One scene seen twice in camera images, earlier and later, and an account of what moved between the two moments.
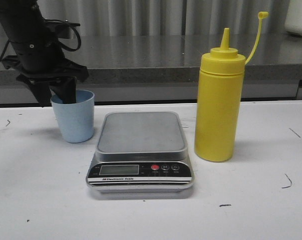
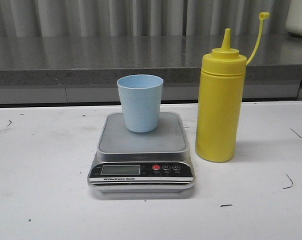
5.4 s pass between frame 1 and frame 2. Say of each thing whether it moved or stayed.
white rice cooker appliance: stayed
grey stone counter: stayed
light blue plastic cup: moved
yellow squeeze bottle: stayed
